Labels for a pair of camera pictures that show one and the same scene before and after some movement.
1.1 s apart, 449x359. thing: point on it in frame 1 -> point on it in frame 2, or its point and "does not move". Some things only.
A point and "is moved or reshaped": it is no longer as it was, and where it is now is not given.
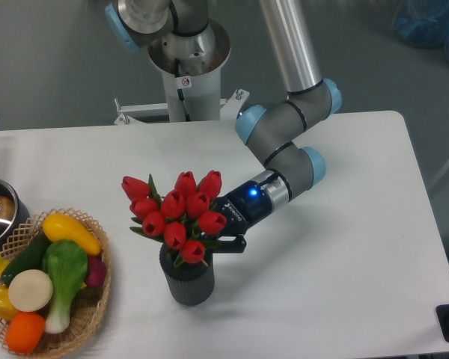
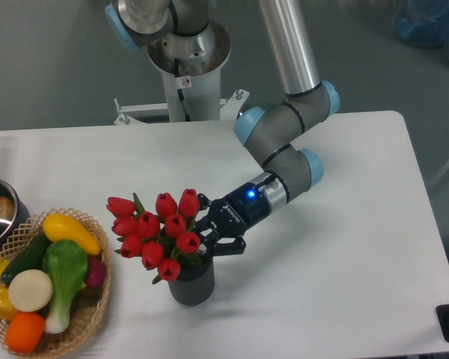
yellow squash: [60, 226] does not move
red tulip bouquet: [183, 218] is moved or reshaped
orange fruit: [24, 331] does not move
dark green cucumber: [31, 258] does not move
